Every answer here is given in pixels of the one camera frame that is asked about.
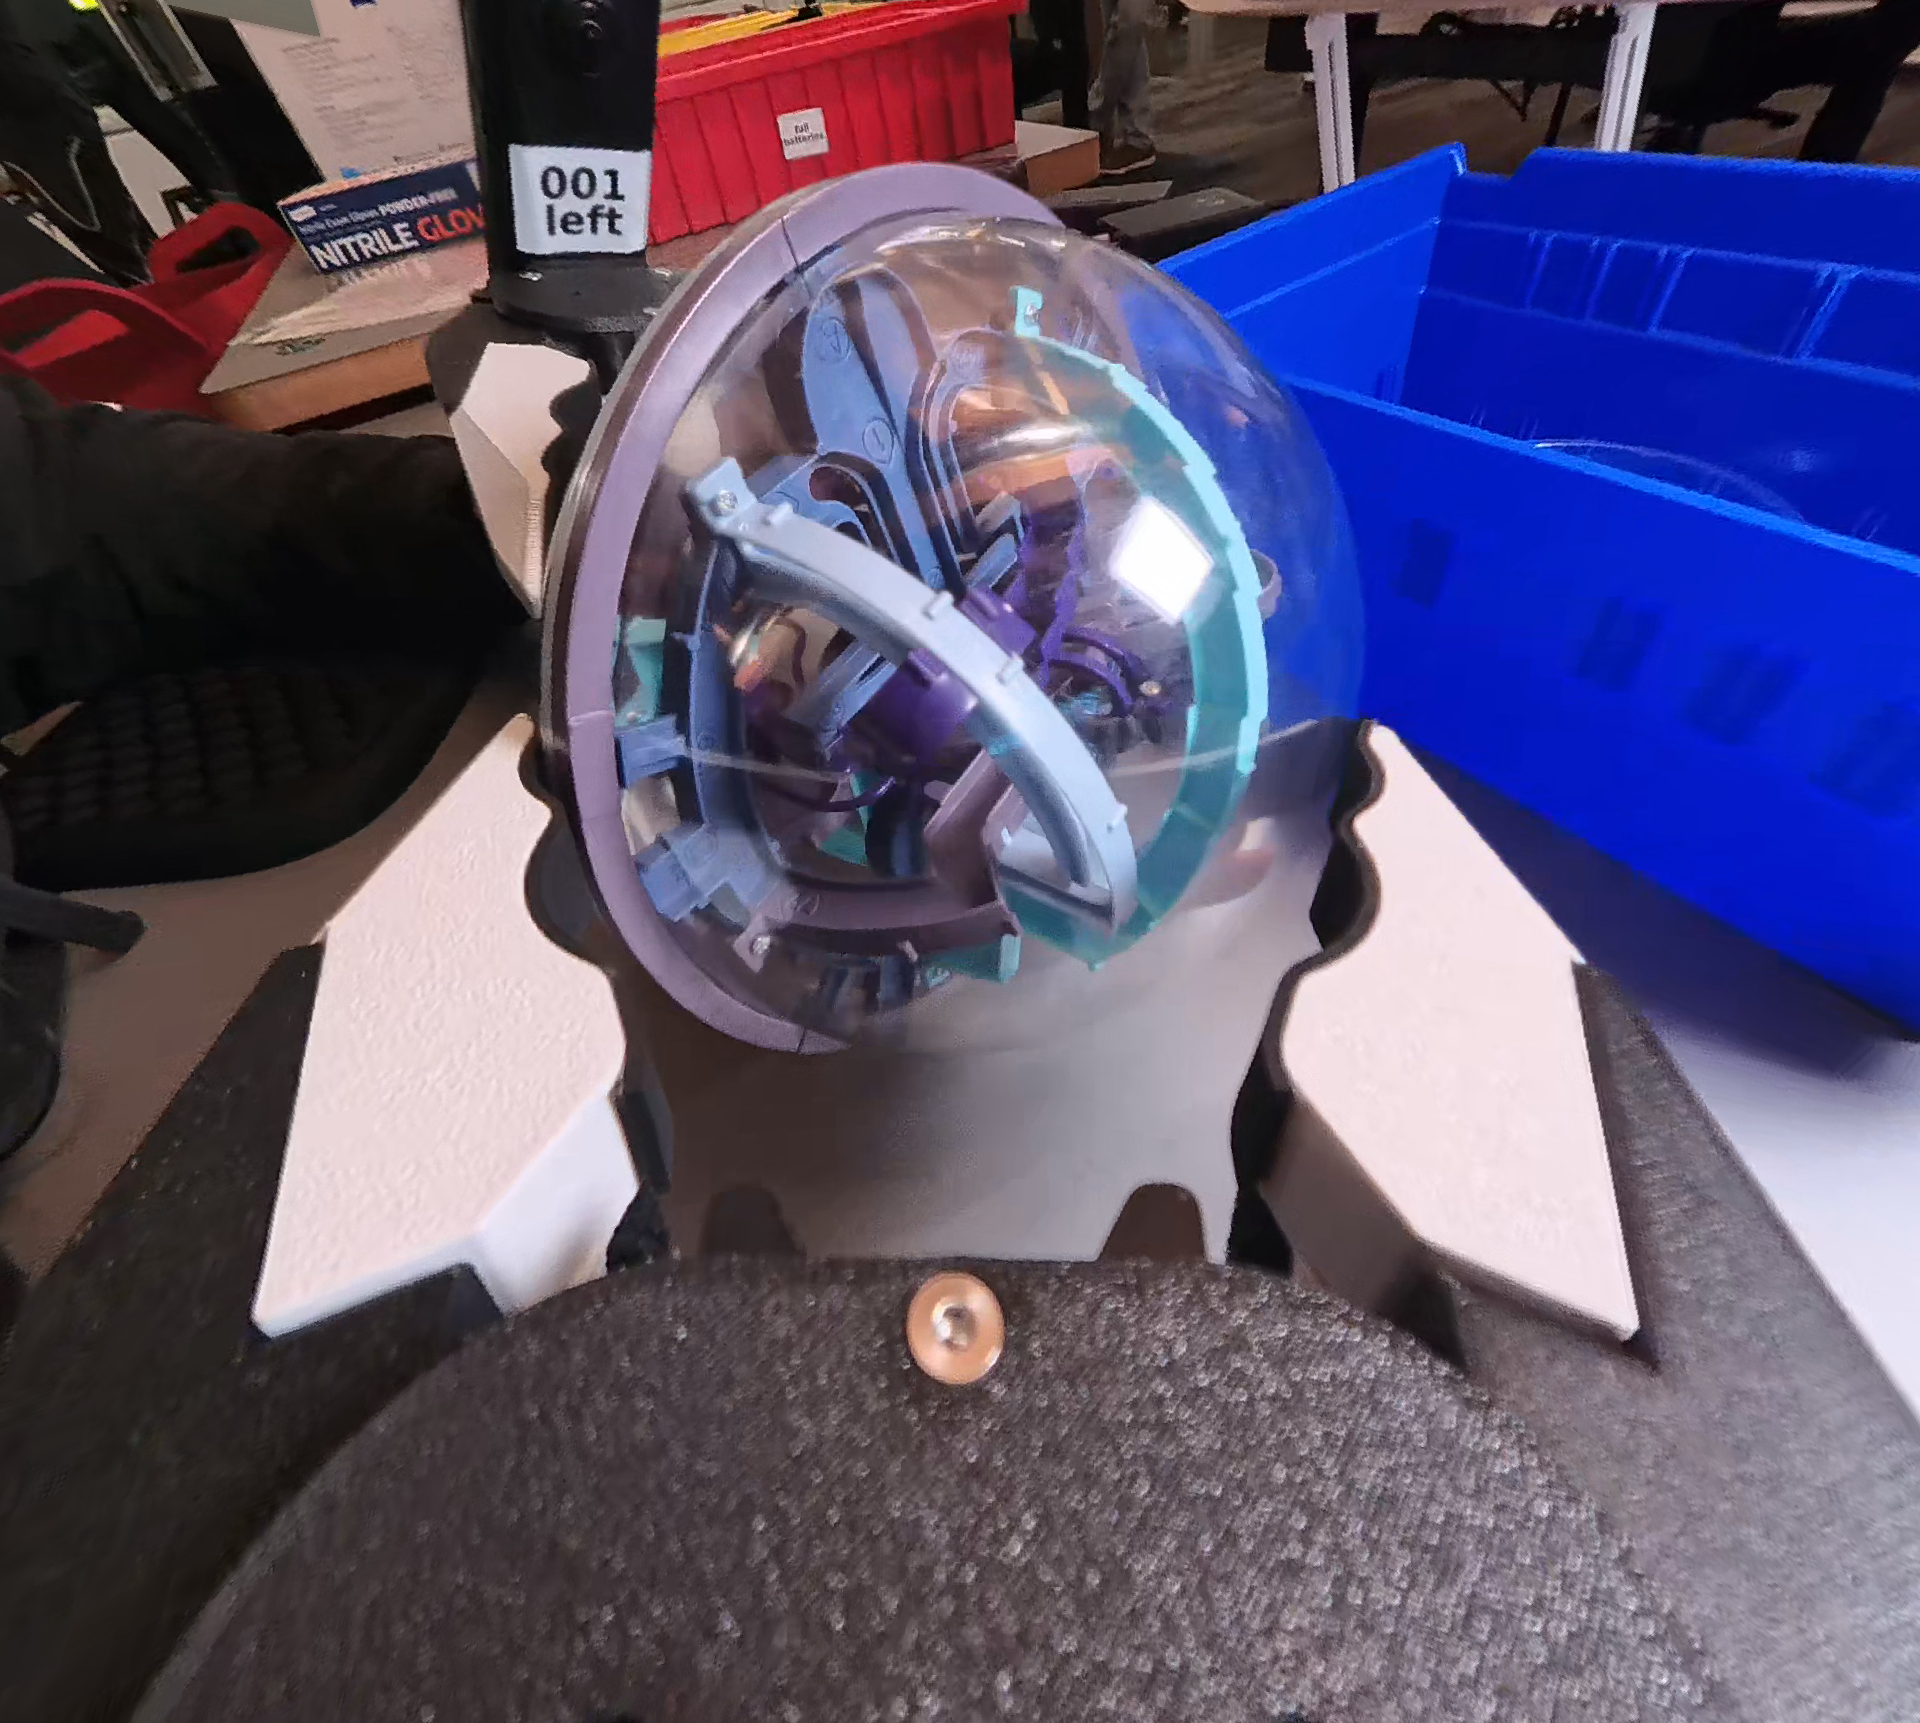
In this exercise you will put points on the clear maze ball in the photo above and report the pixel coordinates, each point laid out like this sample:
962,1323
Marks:
946,614

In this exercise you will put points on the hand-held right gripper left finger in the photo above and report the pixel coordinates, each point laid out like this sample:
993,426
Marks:
437,1079

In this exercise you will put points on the person's left forearm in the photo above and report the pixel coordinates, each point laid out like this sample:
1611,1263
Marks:
240,538

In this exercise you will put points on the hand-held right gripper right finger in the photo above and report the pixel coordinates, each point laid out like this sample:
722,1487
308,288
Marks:
1471,1079

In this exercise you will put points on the yellow plastic bin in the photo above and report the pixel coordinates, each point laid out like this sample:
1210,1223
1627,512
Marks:
737,28

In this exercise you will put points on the blue plastic tray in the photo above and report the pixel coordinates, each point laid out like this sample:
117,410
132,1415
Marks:
1621,494

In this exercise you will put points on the red plastic bin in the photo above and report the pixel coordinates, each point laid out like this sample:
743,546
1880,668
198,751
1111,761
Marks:
840,104

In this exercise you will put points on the red carry bag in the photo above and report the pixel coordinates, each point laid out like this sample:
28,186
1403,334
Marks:
136,314

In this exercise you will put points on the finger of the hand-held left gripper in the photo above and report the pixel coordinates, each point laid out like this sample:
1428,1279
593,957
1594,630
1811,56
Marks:
510,478

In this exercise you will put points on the glove box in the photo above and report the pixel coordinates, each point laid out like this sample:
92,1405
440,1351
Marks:
377,224

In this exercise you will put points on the black mesh chair seat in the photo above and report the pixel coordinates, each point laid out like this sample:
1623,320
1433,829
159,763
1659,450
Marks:
226,763

